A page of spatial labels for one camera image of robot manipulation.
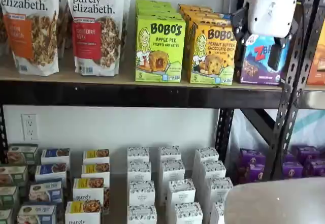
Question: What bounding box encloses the white patterned carton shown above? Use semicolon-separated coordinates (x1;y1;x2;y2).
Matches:
126;147;150;164
210;201;229;224
157;146;182;181
128;180;156;207
166;178;196;209
192;147;219;179
174;202;204;224
127;161;152;183
198;160;226;197
126;205;157;224
159;159;185;199
204;177;234;209

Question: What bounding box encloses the white wall outlet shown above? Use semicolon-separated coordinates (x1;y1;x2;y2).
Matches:
21;113;39;141

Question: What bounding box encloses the light wooden shelf board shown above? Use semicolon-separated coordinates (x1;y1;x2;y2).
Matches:
303;84;325;92
0;48;284;87

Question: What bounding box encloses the yellow Bobo's peanut butter box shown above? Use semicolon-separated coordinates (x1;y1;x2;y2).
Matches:
179;4;213;13
184;15;233;28
181;9;224;20
187;22;237;85

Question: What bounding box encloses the black metal shelf rack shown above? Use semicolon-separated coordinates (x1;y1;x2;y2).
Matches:
298;0;325;110
0;0;319;181

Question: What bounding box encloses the orange snack box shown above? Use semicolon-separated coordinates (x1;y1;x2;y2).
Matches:
306;41;325;85

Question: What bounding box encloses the blue label oatmeal box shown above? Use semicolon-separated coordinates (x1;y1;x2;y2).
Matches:
17;202;58;224
40;147;71;169
35;162;68;186
28;179;63;204

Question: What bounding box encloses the orange label granola bag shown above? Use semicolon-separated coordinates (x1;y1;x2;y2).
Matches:
0;0;60;77

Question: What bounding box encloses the red label granola bag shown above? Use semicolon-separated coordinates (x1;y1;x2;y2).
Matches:
66;0;125;77

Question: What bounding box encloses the green oatmeal box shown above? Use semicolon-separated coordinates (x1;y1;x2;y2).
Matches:
0;165;28;187
0;185;20;209
0;208;15;224
7;144;39;166

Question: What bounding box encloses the grey shelf board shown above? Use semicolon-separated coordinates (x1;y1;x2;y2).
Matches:
0;142;239;224

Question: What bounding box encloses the yellow label granola box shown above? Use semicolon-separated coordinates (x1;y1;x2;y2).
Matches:
65;200;103;224
73;177;110;204
81;163;110;182
83;149;110;166

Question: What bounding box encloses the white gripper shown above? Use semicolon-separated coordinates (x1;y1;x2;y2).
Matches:
232;0;300;70

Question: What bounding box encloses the white plastic sheet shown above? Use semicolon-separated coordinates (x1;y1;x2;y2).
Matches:
230;109;325;158

